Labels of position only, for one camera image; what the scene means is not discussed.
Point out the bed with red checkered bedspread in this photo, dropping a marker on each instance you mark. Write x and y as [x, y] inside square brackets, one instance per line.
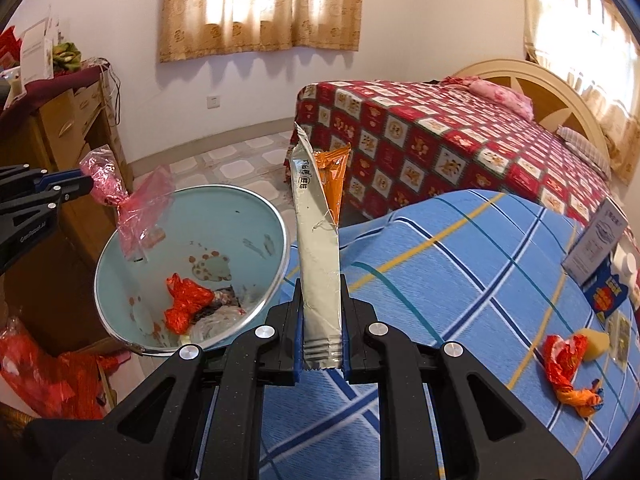
[425, 135]

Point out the wooden cabinet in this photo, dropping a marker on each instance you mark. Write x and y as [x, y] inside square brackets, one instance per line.
[65, 125]

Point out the striped pillow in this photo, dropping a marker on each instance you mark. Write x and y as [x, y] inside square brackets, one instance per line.
[585, 150]

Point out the narrow beige patterned curtain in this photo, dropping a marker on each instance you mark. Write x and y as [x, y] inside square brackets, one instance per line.
[550, 35]

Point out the blue carton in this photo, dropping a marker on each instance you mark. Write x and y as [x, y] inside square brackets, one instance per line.
[607, 295]

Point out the white carton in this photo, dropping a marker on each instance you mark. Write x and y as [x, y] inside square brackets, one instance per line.
[595, 245]

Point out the clear crumpled plastic bag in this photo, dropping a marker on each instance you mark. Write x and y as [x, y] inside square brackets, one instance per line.
[217, 325]

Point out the white wall socket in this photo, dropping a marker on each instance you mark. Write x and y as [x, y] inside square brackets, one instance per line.
[215, 101]

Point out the red crumpled wrapper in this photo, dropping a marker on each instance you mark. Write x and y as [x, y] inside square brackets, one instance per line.
[185, 305]

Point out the clear sachet pack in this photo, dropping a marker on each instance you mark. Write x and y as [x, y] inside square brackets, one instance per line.
[620, 335]

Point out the red packet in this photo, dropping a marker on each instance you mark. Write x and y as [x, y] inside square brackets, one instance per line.
[7, 47]

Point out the red plastic bag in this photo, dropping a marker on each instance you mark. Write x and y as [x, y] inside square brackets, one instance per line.
[45, 370]

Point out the white paper card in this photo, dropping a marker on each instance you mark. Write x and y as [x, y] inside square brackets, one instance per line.
[37, 50]

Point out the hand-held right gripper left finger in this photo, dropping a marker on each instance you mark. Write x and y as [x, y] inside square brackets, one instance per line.
[298, 360]

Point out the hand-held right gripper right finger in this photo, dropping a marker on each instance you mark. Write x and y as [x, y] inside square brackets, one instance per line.
[346, 360]

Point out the silver orange snack wrapper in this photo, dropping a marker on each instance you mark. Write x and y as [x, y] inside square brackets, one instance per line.
[317, 285]

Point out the cream wooden headboard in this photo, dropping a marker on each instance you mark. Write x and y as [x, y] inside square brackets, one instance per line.
[565, 105]

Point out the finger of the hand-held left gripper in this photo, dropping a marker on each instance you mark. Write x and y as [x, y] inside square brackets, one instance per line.
[70, 191]
[65, 178]

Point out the pink plastic wrapper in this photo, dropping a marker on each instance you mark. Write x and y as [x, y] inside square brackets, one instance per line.
[140, 210]

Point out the yellow sponge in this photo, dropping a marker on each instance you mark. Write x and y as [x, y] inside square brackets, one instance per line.
[592, 344]

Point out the wide beige patterned curtain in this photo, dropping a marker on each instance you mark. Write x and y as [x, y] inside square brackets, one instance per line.
[250, 20]

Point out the blue plaid tablecloth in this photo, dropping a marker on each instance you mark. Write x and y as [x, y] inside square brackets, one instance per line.
[450, 285]

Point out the pink floral pillow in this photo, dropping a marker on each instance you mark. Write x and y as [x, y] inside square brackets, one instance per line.
[500, 92]

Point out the light blue metal bin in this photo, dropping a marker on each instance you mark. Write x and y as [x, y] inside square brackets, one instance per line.
[225, 230]

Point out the green yellow cloth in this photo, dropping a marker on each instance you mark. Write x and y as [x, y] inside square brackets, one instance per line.
[67, 57]

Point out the red orange snack wrapper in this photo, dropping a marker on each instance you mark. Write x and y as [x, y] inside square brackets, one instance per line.
[562, 365]

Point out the maroon cloth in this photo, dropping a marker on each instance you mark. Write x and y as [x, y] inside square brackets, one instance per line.
[55, 82]

